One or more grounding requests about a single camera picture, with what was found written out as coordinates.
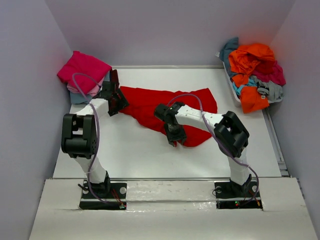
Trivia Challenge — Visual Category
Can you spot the red t shirt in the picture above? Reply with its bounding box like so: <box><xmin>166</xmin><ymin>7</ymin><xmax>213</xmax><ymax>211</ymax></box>
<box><xmin>120</xmin><ymin>86</ymin><xmax>218</xmax><ymax>147</ymax></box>

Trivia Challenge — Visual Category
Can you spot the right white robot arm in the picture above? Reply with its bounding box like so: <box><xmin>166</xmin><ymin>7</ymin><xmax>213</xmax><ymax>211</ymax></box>
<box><xmin>154</xmin><ymin>102</ymin><xmax>252</xmax><ymax>198</ymax></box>

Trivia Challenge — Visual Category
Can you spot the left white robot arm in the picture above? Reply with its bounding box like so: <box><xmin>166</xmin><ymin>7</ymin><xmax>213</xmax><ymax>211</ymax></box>
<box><xmin>61</xmin><ymin>81</ymin><xmax>129</xmax><ymax>202</ymax></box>

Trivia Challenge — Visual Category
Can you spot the maroon folded t shirt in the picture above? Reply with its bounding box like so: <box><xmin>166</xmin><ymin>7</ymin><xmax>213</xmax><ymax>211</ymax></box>
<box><xmin>109</xmin><ymin>69</ymin><xmax>119</xmax><ymax>83</ymax></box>

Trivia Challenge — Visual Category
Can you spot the pink folded t shirt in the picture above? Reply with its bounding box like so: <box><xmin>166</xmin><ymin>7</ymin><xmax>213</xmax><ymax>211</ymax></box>
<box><xmin>66</xmin><ymin>74</ymin><xmax>105</xmax><ymax>97</ymax></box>

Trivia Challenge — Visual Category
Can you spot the magenta folded t shirt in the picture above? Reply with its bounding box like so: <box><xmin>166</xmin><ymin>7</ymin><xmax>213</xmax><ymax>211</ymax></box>
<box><xmin>57</xmin><ymin>51</ymin><xmax>112</xmax><ymax>85</ymax></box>

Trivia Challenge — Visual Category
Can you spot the grey-blue folded t shirt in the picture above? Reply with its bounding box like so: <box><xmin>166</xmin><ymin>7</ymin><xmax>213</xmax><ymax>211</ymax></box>
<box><xmin>67</xmin><ymin>72</ymin><xmax>110</xmax><ymax>105</ymax></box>

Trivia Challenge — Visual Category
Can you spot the white laundry basket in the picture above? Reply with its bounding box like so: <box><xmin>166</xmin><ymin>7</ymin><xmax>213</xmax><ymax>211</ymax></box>
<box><xmin>222</xmin><ymin>62</ymin><xmax>284</xmax><ymax>107</ymax></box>

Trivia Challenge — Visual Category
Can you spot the light blue t shirt in pile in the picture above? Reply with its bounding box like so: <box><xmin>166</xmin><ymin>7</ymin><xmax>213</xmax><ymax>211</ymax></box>
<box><xmin>232</xmin><ymin>78</ymin><xmax>257</xmax><ymax>96</ymax></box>

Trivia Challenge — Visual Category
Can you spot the orange t shirt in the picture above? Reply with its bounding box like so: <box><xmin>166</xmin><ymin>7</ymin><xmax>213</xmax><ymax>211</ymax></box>
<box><xmin>228</xmin><ymin>43</ymin><xmax>276</xmax><ymax>114</ymax></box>

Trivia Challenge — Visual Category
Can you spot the teal-grey t shirt in pile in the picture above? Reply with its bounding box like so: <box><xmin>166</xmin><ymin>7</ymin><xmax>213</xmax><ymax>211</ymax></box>
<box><xmin>216</xmin><ymin>36</ymin><xmax>239</xmax><ymax>68</ymax></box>

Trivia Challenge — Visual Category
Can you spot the grey t shirt in pile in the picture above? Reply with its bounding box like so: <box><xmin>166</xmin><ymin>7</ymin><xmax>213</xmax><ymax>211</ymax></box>
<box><xmin>249</xmin><ymin>75</ymin><xmax>284</xmax><ymax>103</ymax></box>

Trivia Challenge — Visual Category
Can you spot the magenta t shirt in pile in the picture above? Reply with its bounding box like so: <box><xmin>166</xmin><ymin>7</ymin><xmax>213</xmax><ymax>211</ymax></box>
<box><xmin>252</xmin><ymin>61</ymin><xmax>287</xmax><ymax>87</ymax></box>

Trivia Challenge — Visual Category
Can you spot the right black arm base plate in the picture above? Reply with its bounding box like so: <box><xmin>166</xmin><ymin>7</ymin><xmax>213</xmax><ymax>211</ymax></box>
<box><xmin>212</xmin><ymin>181</ymin><xmax>263</xmax><ymax>210</ymax></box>

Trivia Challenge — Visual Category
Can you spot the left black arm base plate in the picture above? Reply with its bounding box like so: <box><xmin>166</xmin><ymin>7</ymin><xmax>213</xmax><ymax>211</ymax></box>
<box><xmin>78</xmin><ymin>180</ymin><xmax>127</xmax><ymax>211</ymax></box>

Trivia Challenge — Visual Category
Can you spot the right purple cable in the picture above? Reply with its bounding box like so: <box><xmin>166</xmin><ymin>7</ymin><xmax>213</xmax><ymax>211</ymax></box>
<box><xmin>166</xmin><ymin>93</ymin><xmax>260</xmax><ymax>208</ymax></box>

